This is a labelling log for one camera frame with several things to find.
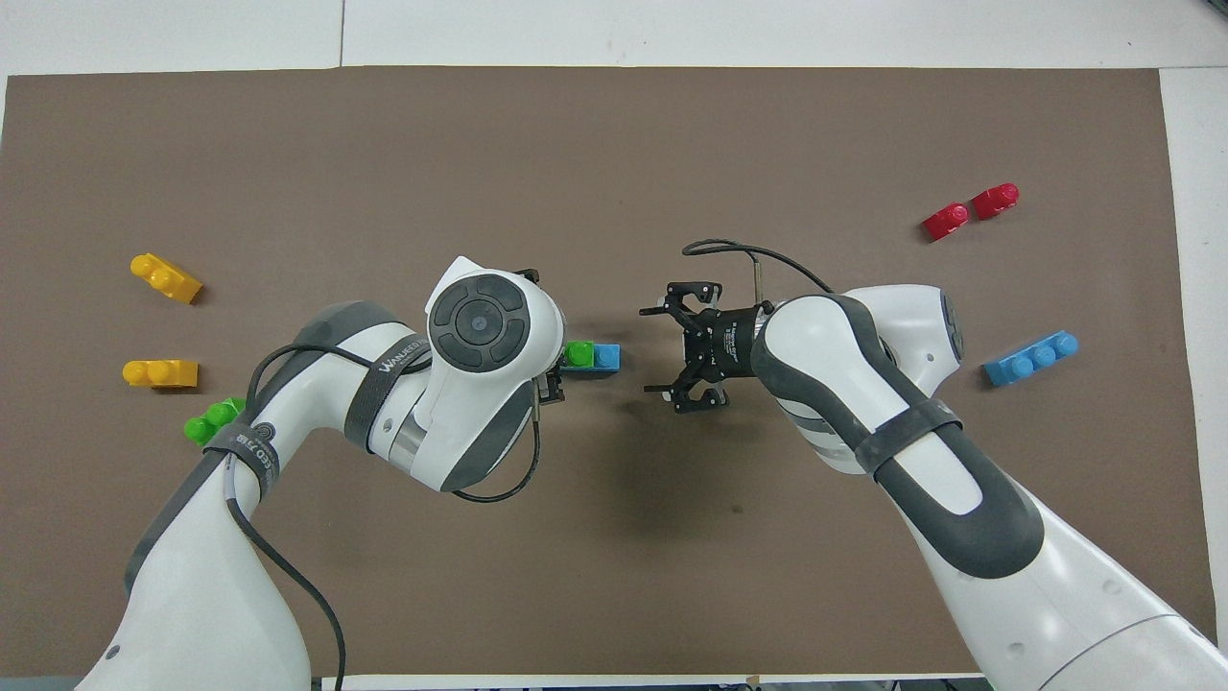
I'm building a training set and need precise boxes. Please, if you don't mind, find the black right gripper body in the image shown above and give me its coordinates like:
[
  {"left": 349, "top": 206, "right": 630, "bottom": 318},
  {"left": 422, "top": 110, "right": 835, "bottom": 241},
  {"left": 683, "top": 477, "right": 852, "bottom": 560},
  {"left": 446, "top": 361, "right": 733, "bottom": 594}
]
[{"left": 702, "top": 305, "right": 768, "bottom": 382}]

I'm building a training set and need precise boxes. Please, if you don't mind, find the red one-stud block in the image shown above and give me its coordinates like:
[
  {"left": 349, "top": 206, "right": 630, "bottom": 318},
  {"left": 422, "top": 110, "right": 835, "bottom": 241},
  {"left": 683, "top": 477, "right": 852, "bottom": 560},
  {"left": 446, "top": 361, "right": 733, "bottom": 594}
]
[
  {"left": 923, "top": 203, "right": 970, "bottom": 243},
  {"left": 971, "top": 182, "right": 1020, "bottom": 221}
]

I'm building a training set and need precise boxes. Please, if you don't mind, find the yellow two-stud block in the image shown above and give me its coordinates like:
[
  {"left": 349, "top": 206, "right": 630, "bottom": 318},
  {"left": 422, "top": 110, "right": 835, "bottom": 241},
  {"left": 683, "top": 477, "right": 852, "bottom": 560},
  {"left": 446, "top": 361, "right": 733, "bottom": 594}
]
[
  {"left": 123, "top": 359, "right": 200, "bottom": 390},
  {"left": 130, "top": 252, "right": 203, "bottom": 305}
]

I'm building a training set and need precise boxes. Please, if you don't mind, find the brown table mat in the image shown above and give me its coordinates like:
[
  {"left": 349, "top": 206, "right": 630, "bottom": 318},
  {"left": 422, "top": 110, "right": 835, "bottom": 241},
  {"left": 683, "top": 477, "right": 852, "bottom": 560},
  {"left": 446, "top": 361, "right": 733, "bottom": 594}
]
[{"left": 0, "top": 65, "right": 1220, "bottom": 679}]

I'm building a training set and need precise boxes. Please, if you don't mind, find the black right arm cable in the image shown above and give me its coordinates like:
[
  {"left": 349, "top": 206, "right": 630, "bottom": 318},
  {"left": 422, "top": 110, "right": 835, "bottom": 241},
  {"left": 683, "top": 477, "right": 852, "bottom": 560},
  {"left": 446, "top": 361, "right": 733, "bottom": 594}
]
[{"left": 682, "top": 239, "right": 836, "bottom": 295}]

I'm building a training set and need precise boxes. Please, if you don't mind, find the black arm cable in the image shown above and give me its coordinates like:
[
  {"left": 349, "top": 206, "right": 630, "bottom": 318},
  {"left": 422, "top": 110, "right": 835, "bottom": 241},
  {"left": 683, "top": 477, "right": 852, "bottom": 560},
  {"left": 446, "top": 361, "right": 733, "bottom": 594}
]
[
  {"left": 682, "top": 239, "right": 836, "bottom": 295},
  {"left": 225, "top": 344, "right": 545, "bottom": 691}
]

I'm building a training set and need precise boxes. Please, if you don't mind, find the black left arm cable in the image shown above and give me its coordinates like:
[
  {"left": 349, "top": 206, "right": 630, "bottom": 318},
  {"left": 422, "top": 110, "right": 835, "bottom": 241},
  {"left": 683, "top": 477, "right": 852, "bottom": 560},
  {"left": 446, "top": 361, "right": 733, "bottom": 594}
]
[{"left": 225, "top": 344, "right": 545, "bottom": 691}]

